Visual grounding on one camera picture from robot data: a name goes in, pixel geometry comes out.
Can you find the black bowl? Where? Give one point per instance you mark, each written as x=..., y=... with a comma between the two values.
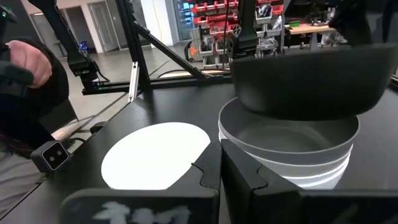
x=311, y=84

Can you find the red parts bin shelf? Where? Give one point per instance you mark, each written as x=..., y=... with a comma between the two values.
x=214, y=21

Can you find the black aluminium rig frame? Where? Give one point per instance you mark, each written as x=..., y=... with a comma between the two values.
x=133, y=37

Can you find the person's hand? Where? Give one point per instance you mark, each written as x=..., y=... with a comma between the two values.
x=28, y=62

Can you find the person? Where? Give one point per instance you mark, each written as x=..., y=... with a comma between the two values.
x=34, y=115

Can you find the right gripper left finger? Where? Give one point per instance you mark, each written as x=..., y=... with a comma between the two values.
x=205, y=186

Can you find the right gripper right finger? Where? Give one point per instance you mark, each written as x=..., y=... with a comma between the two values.
x=248, y=186

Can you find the small black depth camera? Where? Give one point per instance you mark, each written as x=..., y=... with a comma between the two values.
x=51, y=155

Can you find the white plate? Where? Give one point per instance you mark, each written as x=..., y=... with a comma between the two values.
x=155, y=155

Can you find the silver frame bracket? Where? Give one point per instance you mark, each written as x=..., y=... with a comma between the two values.
x=133, y=81

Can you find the light grey bowl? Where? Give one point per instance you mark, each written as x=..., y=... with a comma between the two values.
x=311, y=170

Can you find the wooden background desk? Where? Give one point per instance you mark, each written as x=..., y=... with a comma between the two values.
x=308, y=29

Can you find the dark grey bowl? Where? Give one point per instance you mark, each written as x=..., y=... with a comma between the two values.
x=295, y=137

